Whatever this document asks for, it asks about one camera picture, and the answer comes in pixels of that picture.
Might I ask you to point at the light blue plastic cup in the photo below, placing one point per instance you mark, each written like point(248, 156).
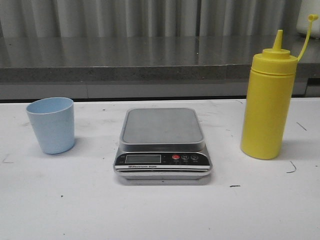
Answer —
point(53, 122)

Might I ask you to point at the yellow squeeze bottle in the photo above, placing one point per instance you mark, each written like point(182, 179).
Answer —
point(270, 87)

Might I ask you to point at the silver electronic kitchen scale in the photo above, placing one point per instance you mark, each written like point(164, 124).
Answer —
point(162, 144)

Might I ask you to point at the grey stone counter shelf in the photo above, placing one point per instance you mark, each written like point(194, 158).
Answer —
point(127, 68)

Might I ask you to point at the white container in background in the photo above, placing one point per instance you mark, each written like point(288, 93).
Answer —
point(308, 7)

